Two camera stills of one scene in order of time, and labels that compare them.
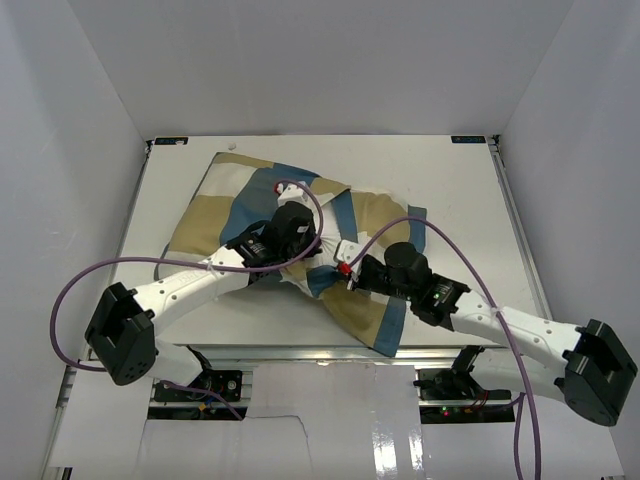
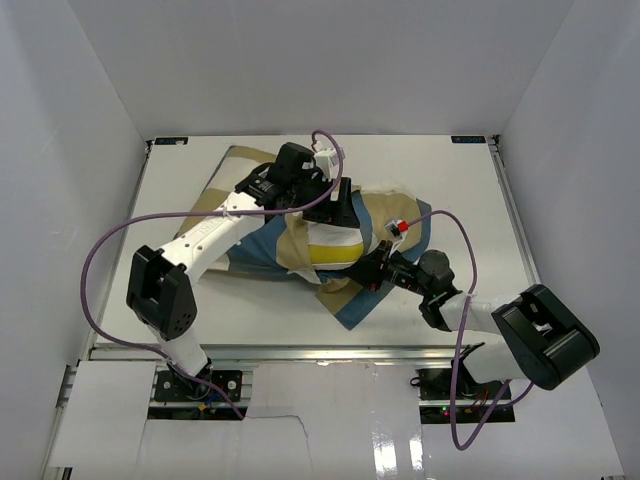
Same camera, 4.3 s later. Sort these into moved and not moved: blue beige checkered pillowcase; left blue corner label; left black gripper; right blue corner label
Moved: blue beige checkered pillowcase; left black gripper
Not moved: right blue corner label; left blue corner label
